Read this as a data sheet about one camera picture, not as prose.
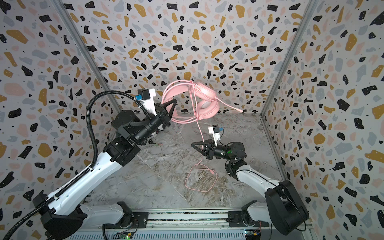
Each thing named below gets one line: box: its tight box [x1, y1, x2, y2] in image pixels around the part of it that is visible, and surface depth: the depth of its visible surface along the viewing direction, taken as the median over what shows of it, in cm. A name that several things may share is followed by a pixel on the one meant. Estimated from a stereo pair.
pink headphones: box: [161, 80, 243, 124], surface depth 56 cm
